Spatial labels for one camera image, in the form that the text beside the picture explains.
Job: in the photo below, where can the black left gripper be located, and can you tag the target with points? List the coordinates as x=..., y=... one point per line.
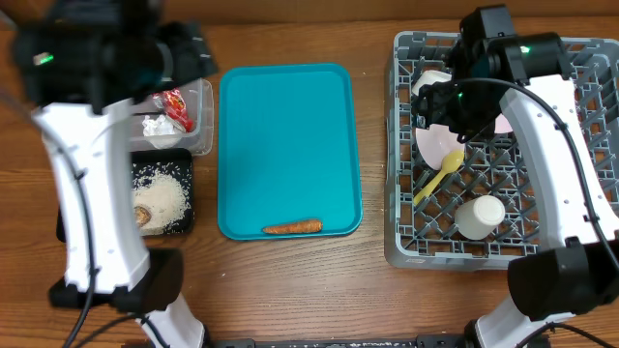
x=197, y=60

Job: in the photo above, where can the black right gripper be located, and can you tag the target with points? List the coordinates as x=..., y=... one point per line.
x=432, y=109

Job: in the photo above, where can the white round plate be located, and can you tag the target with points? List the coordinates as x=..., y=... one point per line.
x=502, y=125

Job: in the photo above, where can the red wrapper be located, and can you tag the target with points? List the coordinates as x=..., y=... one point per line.
x=174, y=108

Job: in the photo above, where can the pink white bowl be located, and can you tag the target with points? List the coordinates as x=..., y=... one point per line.
x=435, y=143

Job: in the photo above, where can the cream white bowl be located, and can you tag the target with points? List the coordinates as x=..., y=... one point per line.
x=428, y=78

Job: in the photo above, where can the yellow plastic spoon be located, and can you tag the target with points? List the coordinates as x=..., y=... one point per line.
x=449, y=165

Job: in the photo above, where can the white tissue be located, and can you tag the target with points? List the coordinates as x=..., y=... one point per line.
x=162, y=125

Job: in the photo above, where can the white plastic cup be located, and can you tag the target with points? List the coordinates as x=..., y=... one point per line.
x=477, y=218

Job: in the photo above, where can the white rice pile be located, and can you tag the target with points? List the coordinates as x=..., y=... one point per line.
x=164, y=198

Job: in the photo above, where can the brown food scraps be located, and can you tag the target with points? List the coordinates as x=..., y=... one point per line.
x=142, y=215

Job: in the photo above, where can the orange carrot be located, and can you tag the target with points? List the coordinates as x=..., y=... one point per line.
x=307, y=226

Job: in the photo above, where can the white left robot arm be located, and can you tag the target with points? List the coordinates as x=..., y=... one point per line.
x=84, y=65

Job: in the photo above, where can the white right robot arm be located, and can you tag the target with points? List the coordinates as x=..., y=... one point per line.
x=528, y=80

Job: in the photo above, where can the black waste tray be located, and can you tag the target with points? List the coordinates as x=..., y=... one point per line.
x=177, y=163

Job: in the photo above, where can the clear plastic bin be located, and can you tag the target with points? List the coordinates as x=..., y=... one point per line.
x=198, y=98

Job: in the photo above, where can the grey dish rack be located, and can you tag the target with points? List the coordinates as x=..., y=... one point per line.
x=424, y=236

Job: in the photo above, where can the teal plastic tray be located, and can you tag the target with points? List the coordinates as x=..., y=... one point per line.
x=287, y=150

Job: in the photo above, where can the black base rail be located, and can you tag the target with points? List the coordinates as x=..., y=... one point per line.
x=443, y=340

